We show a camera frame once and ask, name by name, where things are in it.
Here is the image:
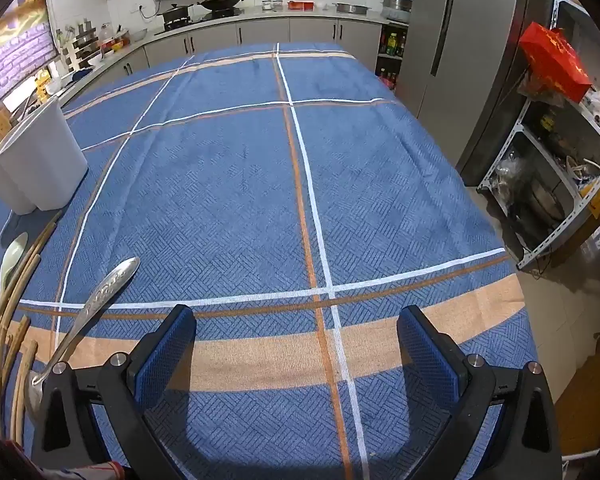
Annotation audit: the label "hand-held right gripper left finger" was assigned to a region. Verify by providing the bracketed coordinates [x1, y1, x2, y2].
[32, 304, 197, 480]

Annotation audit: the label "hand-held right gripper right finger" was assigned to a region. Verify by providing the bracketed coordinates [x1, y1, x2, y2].
[397, 305, 563, 480]

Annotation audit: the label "white plastic utensil holder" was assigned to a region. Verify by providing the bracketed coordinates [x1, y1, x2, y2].
[0, 96, 90, 216]

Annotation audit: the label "metal spoon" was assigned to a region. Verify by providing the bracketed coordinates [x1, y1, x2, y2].
[24, 256, 142, 428]

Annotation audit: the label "person's patterned clothing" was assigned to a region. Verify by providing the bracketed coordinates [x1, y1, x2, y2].
[0, 437, 131, 480]

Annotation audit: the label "metal shelf rack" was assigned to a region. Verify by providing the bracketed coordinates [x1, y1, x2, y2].
[477, 0, 600, 271]

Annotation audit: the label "pale green spoon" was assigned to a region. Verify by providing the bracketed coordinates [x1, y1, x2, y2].
[0, 231, 30, 376]

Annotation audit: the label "blue plaid tablecloth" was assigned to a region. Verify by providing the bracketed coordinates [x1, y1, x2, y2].
[0, 42, 540, 480]

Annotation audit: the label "grey refrigerator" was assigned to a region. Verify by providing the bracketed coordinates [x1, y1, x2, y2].
[395, 0, 556, 186]

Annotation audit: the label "row of sauce bottles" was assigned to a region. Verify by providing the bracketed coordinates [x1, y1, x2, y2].
[378, 30, 407, 58]

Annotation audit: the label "white dish rack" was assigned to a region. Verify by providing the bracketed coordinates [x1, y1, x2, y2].
[60, 20, 102, 68]

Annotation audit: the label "red bag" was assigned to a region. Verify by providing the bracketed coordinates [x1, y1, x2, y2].
[519, 22, 593, 103]

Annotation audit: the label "grey base cabinets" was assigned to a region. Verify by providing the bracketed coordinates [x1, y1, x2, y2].
[62, 16, 396, 106]

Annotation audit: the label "gas stove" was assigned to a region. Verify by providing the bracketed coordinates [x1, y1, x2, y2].
[162, 7, 243, 31]

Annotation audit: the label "black cooking pot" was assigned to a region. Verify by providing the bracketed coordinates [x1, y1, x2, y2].
[161, 4, 193, 23]

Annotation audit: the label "black wok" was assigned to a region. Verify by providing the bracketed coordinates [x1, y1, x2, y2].
[198, 0, 246, 12]

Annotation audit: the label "scenic wall poster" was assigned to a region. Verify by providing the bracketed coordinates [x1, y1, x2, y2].
[0, 0, 61, 126]

